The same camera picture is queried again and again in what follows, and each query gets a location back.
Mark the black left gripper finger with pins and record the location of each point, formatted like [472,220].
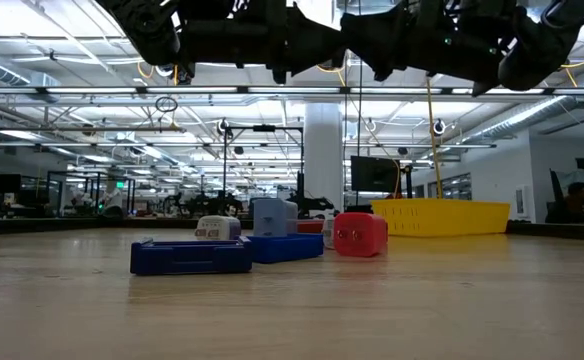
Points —
[317,45]

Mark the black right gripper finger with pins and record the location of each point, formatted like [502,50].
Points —
[382,42]

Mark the light blue box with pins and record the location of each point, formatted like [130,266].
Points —
[272,217]

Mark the dark blue plastic box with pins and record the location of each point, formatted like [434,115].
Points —
[192,257]

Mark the black robot arm in background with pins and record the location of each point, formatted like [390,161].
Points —
[312,204]

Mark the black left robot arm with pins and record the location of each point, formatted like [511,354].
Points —
[142,25]

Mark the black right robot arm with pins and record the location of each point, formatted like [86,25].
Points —
[547,40]

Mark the long ceiling light bar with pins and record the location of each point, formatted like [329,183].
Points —
[197,90]

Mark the white round column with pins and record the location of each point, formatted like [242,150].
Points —
[323,155]

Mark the black monitor on stand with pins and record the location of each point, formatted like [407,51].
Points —
[374,174]

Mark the yellow plastic basket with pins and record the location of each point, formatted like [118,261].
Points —
[442,217]

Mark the small dark monitor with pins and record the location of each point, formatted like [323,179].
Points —
[2,183]

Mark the black frame stand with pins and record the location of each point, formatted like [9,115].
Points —
[264,128]

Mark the silver ventilation duct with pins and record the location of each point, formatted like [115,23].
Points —
[522,117]

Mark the black table frame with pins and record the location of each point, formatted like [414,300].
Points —
[72,226]

